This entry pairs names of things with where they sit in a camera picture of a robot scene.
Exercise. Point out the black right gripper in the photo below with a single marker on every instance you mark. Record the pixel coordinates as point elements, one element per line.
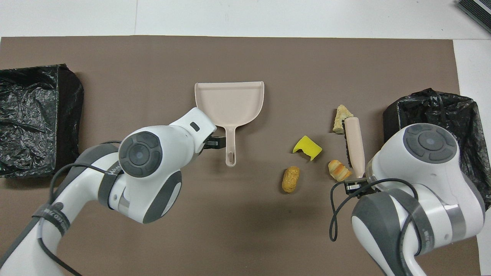
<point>369,187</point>

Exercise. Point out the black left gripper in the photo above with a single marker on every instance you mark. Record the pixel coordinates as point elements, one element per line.
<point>206,145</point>

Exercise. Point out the beige hand brush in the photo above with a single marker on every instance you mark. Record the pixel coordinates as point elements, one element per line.
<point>355,147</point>

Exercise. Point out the beige plastic dustpan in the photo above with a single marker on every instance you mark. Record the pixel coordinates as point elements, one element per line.
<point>230,103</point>

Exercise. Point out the notched yellow sponge piece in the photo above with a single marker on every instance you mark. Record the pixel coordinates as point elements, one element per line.
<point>307,147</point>

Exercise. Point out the pale bread chunk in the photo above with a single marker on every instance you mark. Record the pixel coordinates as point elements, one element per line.
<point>341,119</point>

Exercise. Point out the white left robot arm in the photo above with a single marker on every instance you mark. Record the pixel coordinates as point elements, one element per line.
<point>153,153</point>

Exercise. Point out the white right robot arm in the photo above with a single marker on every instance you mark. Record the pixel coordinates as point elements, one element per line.
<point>422,153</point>

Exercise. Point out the open bin with black bag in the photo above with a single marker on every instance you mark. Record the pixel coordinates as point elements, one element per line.
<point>468,115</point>

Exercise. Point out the golden croissant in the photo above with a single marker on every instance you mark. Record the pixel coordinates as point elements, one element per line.
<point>338,170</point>

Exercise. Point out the oval brown bread roll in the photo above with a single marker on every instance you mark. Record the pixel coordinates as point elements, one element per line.
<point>290,179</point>

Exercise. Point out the brown table mat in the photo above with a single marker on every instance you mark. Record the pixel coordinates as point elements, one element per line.
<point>230,61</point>

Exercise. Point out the box wrapped in black bag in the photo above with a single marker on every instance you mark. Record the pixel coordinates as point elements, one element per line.
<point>34,115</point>

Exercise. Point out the dark ribbed device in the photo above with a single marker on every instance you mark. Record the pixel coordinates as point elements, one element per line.
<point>475,11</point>

